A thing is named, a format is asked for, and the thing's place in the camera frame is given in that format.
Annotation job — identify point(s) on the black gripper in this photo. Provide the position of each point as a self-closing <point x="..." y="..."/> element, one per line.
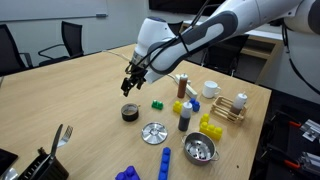
<point x="136" y="71"/>

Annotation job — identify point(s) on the black masking tape roll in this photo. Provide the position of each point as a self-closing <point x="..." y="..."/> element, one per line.
<point x="130" y="113"/>

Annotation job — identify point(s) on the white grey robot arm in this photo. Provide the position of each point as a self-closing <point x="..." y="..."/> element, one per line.
<point x="206" y="31"/>

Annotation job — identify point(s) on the green two-stud block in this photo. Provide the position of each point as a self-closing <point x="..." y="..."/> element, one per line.
<point x="157" y="105"/>

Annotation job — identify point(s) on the brown sauce squeeze bottle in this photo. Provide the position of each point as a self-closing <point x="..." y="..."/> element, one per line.
<point x="182" y="87"/>

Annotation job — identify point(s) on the round steel lid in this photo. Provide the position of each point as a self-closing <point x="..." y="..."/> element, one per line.
<point x="154" y="133"/>

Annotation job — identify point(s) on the dark sauce squeeze bottle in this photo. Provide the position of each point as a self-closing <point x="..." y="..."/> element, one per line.
<point x="185" y="118"/>

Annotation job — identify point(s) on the blue two-stud block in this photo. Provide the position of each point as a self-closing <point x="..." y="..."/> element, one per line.
<point x="194" y="105"/>

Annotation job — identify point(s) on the black office chair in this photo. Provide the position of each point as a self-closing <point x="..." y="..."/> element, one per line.
<point x="10" y="50"/>
<point x="175" y="26"/>
<point x="221" y="56"/>
<point x="71" y="38"/>

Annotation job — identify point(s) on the whiteboard eraser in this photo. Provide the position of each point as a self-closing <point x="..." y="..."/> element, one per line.
<point x="101" y="15"/>

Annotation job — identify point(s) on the white mug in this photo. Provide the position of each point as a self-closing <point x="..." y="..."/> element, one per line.
<point x="210" y="90"/>

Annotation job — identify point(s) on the small yellow block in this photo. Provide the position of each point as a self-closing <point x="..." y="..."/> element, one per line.
<point x="204" y="118"/>

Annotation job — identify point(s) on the long blue four-stud block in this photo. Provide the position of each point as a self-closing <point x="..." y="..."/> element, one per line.
<point x="164" y="163"/>

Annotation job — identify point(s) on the large blue six-stud block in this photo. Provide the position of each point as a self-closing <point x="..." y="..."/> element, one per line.
<point x="128" y="174"/>

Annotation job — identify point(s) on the small steel pot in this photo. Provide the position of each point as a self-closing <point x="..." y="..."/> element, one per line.
<point x="191" y="156"/>

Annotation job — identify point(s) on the wooden slat crate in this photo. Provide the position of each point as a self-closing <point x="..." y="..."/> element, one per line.
<point x="226" y="111"/>

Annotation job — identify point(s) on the black utensil holder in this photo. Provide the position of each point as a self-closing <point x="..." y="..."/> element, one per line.
<point x="45" y="170"/>

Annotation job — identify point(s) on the wooden side cabinet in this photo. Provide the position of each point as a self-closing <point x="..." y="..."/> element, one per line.
<point x="263" y="50"/>

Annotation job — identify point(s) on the black tablet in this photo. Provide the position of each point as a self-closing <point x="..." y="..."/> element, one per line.
<point x="6" y="158"/>

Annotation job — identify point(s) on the orange black bar clamp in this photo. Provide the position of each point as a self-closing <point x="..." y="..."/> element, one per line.
<point x="294" y="124"/>
<point x="292" y="164"/>

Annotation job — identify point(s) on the black wall screen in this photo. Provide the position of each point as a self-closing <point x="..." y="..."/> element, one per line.
<point x="180" y="5"/>

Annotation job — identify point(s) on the wall whiteboard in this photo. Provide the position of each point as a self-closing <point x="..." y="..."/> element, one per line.
<point x="53" y="8"/>

